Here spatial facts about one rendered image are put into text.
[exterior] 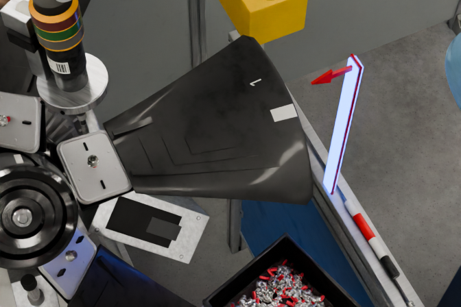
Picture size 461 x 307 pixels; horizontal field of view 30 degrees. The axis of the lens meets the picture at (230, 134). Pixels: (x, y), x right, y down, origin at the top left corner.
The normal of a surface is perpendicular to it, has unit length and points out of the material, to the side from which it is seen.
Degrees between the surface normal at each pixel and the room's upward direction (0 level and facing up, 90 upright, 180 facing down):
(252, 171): 22
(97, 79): 0
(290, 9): 90
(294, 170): 27
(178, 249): 50
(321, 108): 0
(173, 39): 90
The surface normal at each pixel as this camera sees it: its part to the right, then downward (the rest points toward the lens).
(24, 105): -0.50, 0.10
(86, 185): 0.11, -0.58
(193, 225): 0.33, 0.24
